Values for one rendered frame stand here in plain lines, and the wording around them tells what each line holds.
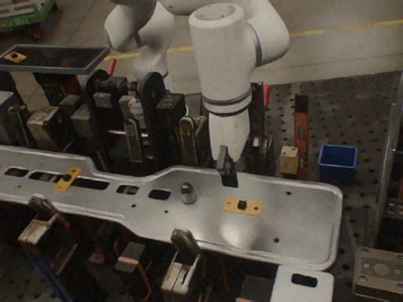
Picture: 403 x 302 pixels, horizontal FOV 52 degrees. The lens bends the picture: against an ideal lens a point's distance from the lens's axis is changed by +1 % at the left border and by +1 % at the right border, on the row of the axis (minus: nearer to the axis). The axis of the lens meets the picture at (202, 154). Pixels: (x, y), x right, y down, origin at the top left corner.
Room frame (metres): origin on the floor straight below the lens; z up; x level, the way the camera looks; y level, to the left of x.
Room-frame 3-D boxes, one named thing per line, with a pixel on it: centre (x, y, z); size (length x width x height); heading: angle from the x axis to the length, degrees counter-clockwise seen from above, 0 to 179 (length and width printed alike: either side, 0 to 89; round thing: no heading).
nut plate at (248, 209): (0.60, -0.06, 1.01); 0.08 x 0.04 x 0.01; 63
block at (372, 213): (0.46, -0.29, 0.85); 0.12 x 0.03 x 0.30; 153
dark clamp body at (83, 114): (1.00, 0.29, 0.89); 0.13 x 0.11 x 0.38; 153
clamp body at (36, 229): (0.63, 0.38, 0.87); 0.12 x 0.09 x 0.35; 153
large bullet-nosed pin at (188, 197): (0.65, 0.05, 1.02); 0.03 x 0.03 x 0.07
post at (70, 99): (1.04, 0.34, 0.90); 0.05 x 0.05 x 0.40; 63
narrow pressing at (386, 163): (0.46, -0.29, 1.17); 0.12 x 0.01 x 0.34; 153
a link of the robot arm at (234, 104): (0.60, -0.06, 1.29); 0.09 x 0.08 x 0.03; 153
